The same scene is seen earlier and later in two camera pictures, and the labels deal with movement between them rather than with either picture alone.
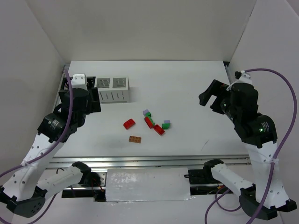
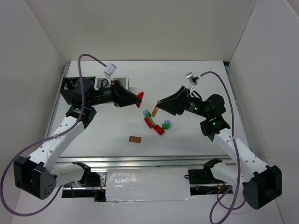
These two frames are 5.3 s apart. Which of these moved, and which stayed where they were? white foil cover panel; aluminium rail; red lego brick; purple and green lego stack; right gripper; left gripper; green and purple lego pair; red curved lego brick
Moved: red curved lego brick; right gripper; left gripper
Stayed: red lego brick; white foil cover panel; aluminium rail; purple and green lego stack; green and purple lego pair
